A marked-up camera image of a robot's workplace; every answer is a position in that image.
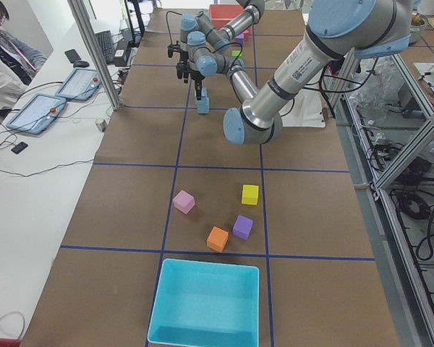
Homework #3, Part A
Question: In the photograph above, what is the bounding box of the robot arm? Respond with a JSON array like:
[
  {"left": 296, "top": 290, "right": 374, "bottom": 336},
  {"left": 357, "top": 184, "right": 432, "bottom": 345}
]
[
  {"left": 179, "top": 0, "right": 413, "bottom": 145},
  {"left": 167, "top": 1, "right": 265, "bottom": 91}
]

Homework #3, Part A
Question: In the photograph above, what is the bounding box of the cyan plastic tray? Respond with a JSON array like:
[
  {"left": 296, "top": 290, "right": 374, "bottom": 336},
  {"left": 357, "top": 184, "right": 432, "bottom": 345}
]
[{"left": 147, "top": 259, "right": 260, "bottom": 346}]

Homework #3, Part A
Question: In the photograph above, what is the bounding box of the purple foam block left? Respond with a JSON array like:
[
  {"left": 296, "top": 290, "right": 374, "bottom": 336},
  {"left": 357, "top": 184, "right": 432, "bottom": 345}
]
[{"left": 232, "top": 215, "right": 253, "bottom": 240}]

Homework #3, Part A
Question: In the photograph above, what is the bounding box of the teach pendant far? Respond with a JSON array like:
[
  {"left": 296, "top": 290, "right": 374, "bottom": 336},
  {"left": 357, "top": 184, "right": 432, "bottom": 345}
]
[{"left": 55, "top": 68, "right": 101, "bottom": 101}]

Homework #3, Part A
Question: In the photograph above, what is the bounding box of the pink foam block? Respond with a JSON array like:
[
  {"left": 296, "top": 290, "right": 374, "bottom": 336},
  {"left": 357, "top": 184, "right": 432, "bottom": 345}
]
[{"left": 172, "top": 190, "right": 195, "bottom": 214}]

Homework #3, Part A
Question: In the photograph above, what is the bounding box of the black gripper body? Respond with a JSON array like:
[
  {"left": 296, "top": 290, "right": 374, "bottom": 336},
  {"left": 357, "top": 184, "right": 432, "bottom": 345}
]
[
  {"left": 167, "top": 41, "right": 191, "bottom": 79},
  {"left": 190, "top": 69, "right": 205, "bottom": 88}
]

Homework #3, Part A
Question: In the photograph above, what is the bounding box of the black smartphone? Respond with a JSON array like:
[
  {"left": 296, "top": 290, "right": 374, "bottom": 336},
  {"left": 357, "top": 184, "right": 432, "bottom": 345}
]
[{"left": 11, "top": 142, "right": 28, "bottom": 154}]

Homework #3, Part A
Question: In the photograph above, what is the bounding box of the aluminium frame pillar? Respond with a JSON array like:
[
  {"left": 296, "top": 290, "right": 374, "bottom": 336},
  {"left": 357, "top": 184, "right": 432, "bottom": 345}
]
[{"left": 67, "top": 0, "right": 121, "bottom": 111}]

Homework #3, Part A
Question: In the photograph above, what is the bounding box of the seated person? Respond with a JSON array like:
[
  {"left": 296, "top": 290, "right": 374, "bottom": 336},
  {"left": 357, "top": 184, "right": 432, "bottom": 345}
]
[{"left": 0, "top": 1, "right": 47, "bottom": 117}]

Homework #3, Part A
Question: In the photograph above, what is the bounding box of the teach pendant near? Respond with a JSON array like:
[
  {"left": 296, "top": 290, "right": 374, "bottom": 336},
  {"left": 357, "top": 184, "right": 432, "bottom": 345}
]
[{"left": 7, "top": 93, "right": 67, "bottom": 135}]

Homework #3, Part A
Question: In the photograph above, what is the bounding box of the light blue foam block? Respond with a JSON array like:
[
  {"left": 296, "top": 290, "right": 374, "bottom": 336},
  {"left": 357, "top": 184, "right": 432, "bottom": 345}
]
[
  {"left": 195, "top": 87, "right": 209, "bottom": 105},
  {"left": 196, "top": 99, "right": 210, "bottom": 115}
]

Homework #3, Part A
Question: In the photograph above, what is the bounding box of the pink plastic tray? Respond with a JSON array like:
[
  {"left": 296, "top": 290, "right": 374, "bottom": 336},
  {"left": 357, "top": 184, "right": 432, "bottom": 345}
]
[{"left": 208, "top": 4, "right": 244, "bottom": 29}]

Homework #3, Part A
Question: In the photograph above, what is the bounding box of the computer mouse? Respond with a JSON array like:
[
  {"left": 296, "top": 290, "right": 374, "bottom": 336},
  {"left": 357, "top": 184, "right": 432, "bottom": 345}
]
[{"left": 73, "top": 60, "right": 90, "bottom": 68}]

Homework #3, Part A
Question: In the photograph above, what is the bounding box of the teach pendant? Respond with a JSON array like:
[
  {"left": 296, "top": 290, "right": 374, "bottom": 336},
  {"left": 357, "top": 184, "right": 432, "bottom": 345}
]
[
  {"left": 7, "top": 93, "right": 67, "bottom": 135},
  {"left": 55, "top": 68, "right": 101, "bottom": 101}
]

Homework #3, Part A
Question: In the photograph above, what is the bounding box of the orange foam block left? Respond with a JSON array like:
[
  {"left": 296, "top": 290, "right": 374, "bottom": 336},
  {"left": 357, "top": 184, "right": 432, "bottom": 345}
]
[{"left": 206, "top": 226, "right": 229, "bottom": 252}]

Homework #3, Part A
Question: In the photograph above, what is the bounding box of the yellow foam block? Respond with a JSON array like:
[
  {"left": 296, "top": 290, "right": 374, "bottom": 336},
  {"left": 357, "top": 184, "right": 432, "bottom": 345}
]
[{"left": 241, "top": 184, "right": 259, "bottom": 206}]

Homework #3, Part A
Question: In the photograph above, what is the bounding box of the black keyboard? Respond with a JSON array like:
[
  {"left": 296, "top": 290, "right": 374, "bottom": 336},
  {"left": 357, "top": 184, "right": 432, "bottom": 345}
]
[{"left": 95, "top": 30, "right": 114, "bottom": 64}]

